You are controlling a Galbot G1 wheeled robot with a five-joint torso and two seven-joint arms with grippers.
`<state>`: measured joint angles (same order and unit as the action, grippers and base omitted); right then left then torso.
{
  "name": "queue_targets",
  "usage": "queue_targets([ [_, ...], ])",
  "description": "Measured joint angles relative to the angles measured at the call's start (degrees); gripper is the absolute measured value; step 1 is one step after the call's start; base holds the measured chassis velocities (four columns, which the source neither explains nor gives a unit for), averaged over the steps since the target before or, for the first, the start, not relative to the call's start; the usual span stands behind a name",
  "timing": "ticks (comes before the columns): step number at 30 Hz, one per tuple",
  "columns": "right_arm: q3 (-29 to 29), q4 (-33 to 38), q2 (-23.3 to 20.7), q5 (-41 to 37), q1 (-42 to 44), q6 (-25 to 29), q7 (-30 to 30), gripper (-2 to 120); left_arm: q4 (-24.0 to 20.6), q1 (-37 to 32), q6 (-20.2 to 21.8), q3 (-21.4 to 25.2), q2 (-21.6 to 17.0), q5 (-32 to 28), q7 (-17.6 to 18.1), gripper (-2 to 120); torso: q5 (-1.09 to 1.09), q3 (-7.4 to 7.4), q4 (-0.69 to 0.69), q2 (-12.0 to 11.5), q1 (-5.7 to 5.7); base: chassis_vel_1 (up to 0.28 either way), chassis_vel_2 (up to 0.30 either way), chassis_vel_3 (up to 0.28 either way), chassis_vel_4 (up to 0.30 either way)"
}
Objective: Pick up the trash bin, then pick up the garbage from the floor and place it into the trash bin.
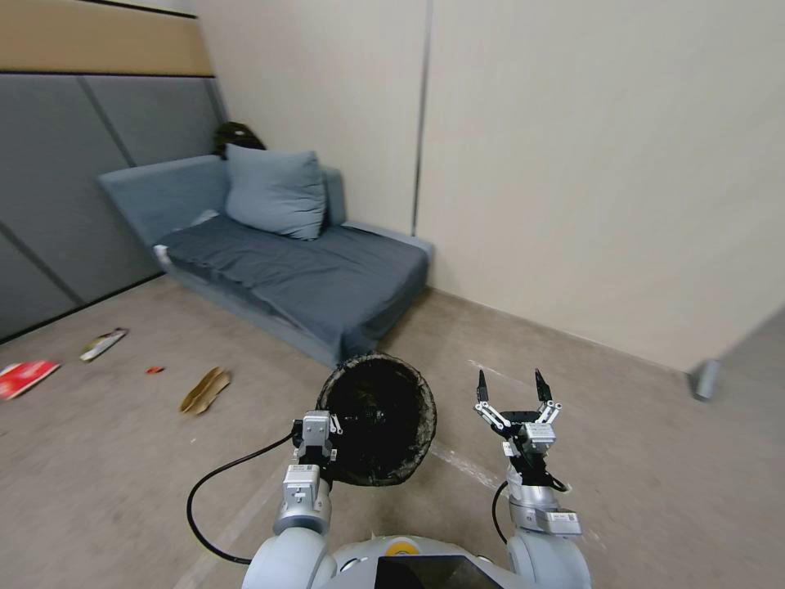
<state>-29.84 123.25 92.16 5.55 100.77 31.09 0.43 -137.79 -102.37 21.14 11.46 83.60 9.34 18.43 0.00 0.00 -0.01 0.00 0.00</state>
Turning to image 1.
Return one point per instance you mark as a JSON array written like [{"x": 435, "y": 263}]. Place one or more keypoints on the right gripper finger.
[
  {"x": 547, "y": 405},
  {"x": 490, "y": 412}
]

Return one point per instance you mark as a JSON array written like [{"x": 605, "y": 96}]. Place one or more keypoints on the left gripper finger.
[{"x": 336, "y": 424}]

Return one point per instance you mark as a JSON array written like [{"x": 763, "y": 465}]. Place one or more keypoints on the black round trash bin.
[{"x": 383, "y": 429}]

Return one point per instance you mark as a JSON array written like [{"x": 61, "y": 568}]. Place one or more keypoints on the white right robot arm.
[{"x": 543, "y": 552}]

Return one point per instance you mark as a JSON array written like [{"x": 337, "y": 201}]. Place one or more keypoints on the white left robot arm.
[{"x": 294, "y": 540}]

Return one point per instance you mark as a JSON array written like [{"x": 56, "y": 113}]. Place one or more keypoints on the white robot front shell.
[{"x": 423, "y": 561}]

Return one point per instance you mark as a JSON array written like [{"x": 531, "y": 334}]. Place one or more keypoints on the white yellow wrapper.
[{"x": 101, "y": 345}]

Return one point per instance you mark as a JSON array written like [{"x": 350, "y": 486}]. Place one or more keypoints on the light blue pillow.
[{"x": 276, "y": 190}]

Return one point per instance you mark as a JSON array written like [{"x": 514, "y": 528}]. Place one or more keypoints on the blue-grey sofa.
[{"x": 202, "y": 196}]

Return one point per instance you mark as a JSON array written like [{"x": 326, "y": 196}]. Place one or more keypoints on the red flat package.
[{"x": 24, "y": 377}]

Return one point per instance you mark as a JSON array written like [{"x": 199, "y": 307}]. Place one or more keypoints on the black bag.
[{"x": 236, "y": 135}]

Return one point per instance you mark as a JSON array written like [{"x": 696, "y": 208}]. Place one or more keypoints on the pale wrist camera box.
[
  {"x": 317, "y": 425},
  {"x": 538, "y": 438}
]

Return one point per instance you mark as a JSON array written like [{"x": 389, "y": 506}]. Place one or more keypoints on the grey metal cylinder post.
[{"x": 706, "y": 380}]

